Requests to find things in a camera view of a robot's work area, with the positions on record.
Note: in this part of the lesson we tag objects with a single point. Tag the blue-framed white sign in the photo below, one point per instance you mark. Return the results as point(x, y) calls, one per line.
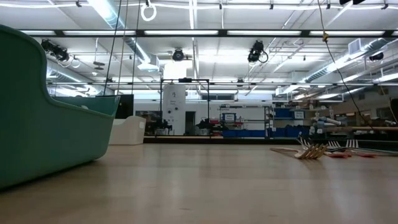
point(229, 117)

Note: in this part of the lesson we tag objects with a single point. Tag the white pillar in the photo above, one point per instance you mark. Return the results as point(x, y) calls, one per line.
point(174, 109)

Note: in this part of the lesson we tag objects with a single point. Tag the wooden rod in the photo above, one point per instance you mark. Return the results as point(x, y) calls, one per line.
point(357, 128)

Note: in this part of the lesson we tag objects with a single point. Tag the white plastic bin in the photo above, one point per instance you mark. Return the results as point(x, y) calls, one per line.
point(127, 130)

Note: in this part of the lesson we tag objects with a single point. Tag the black metal stand frame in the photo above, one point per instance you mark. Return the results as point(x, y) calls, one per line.
point(185, 80)

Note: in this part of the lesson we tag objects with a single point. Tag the black overhead camera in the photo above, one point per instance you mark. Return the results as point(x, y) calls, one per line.
point(56, 51)
point(178, 55)
point(376, 56)
point(255, 49)

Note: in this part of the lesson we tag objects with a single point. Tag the black light bar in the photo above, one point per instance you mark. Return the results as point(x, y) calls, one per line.
point(140, 33)

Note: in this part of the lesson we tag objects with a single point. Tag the silver ventilation duct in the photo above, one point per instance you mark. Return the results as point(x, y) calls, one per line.
point(138, 53)

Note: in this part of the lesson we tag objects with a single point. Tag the blue storage bin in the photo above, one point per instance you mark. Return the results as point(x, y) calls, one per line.
point(242, 133)
point(289, 132)
point(282, 113)

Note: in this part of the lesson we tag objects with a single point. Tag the teal plastic bin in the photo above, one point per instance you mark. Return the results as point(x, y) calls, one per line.
point(46, 124)

